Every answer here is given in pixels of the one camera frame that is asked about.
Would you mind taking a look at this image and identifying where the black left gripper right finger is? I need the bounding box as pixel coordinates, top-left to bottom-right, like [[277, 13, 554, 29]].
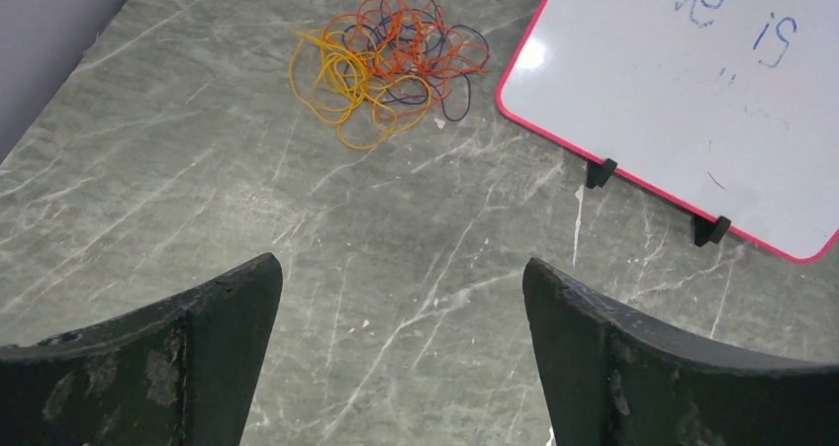
[[522, 258, 838, 445]]

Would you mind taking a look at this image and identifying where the black whiteboard stand foot left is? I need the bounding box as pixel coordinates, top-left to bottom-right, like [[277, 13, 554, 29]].
[[586, 158, 617, 189]]

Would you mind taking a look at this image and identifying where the yellow cable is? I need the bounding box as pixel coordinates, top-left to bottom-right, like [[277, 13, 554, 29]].
[[289, 28, 434, 152]]

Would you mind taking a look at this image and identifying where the black whiteboard stand foot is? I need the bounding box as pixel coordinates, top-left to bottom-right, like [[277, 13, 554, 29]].
[[692, 214, 731, 247], [586, 158, 617, 189]]

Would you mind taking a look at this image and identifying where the pink framed whiteboard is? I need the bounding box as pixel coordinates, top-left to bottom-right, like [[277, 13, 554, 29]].
[[497, 0, 838, 262]]

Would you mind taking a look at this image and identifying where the orange cable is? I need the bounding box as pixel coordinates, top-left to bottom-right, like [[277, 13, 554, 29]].
[[326, 0, 492, 128]]

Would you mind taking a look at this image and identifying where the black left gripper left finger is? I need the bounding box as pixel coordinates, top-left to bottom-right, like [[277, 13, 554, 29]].
[[1, 253, 283, 445]]

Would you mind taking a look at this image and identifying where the black whiteboard stand foot right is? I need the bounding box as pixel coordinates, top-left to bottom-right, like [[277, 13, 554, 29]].
[[692, 214, 731, 247]]

